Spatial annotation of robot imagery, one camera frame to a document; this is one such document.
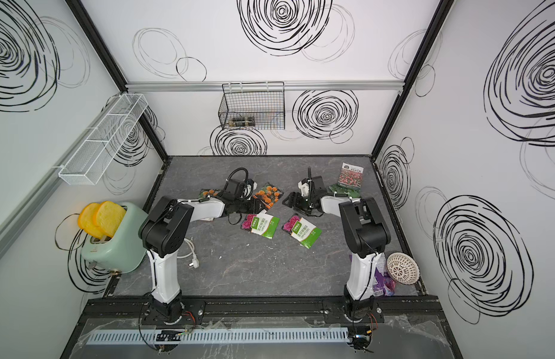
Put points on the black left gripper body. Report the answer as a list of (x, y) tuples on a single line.
[(247, 206)]

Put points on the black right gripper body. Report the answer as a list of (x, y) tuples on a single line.
[(304, 203)]

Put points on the impatiens seed packet green white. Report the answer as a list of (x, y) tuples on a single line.
[(261, 224)]

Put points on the marigold seed packet orange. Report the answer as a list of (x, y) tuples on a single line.
[(268, 194)]

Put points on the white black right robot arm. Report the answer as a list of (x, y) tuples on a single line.
[(366, 235)]

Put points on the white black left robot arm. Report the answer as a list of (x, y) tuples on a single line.
[(163, 233)]

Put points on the green vegetable seed packet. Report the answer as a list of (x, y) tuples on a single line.
[(340, 191)]

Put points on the red flower seed packet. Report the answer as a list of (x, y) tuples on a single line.
[(351, 176)]

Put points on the purple seed packet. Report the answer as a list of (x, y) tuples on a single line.
[(383, 284)]

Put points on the small item in basket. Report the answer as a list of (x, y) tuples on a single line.
[(242, 122)]

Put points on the white plastic strainer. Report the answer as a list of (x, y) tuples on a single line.
[(403, 269)]

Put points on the mint green toaster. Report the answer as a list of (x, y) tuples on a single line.
[(122, 253)]

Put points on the yellow toast slice front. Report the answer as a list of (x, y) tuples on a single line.
[(108, 217)]

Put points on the yellow toast slice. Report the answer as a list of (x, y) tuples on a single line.
[(108, 217), (86, 221)]

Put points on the yellow toast slice back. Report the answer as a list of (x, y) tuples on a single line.
[(86, 221)]

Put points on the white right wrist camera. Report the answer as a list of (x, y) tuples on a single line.
[(305, 186)]

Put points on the black wire wall basket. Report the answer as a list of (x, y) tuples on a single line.
[(268, 108)]

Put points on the aluminium wall rail back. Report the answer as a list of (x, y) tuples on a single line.
[(210, 86)]

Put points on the white wire wall shelf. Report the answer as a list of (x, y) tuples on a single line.
[(103, 140)]

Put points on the white slotted cable duct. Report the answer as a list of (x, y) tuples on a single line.
[(163, 337)]

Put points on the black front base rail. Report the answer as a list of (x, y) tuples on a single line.
[(196, 310)]

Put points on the black corner frame post right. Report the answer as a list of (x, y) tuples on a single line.
[(421, 56)]

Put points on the black corner frame post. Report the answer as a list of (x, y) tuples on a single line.
[(421, 56), (88, 27)]

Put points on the black corner frame post left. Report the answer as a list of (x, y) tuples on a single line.
[(88, 27)]

